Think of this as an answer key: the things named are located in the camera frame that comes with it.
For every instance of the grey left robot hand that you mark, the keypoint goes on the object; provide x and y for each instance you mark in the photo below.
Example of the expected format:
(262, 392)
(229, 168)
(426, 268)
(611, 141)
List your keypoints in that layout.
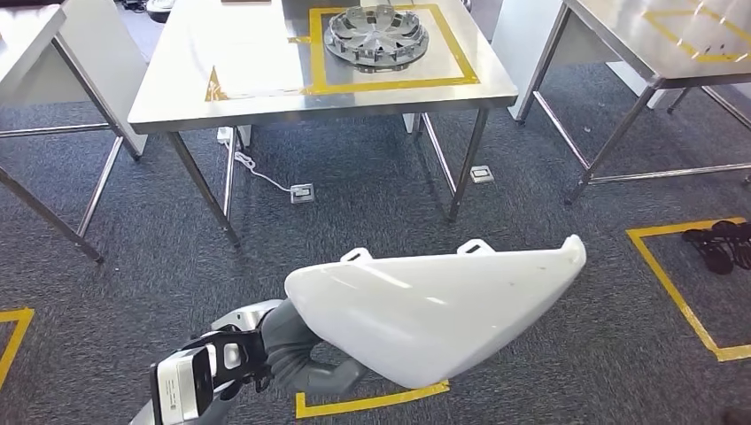
(331, 378)

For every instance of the white curved plastic body part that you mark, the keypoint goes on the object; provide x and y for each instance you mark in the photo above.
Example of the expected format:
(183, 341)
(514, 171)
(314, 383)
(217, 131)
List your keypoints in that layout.
(434, 317)

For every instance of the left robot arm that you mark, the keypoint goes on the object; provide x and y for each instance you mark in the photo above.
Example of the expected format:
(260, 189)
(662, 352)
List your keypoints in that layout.
(287, 346)

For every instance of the stainless steel workbench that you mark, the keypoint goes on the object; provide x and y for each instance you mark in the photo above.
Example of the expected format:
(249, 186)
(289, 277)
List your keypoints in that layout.
(234, 53)

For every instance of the floor socket plate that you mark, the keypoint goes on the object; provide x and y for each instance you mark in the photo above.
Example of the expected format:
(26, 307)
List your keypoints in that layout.
(302, 193)
(482, 174)

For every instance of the white power strip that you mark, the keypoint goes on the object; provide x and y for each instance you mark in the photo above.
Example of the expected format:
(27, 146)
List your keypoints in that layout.
(225, 136)

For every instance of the yellow tape square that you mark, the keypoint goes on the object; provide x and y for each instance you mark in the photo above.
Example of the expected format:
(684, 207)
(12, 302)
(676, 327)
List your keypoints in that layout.
(675, 291)
(14, 315)

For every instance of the silver wheel cover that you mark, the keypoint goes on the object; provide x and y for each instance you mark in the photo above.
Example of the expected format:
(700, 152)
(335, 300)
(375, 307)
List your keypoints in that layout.
(375, 38)

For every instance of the white table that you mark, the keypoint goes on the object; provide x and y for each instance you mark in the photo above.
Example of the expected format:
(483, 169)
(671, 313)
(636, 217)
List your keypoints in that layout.
(522, 58)
(111, 70)

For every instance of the stainless steel table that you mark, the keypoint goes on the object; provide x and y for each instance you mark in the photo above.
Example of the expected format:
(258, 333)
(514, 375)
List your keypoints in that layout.
(633, 35)
(23, 41)

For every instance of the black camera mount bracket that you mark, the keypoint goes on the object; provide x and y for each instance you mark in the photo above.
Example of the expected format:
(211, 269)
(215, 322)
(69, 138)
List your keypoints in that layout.
(255, 352)

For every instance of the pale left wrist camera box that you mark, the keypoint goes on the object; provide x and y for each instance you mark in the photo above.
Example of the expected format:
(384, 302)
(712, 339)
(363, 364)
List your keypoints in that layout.
(179, 387)

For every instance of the thin yellow tape frame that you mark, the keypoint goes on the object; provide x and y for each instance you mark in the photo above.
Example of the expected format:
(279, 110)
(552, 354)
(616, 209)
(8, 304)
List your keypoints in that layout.
(675, 39)

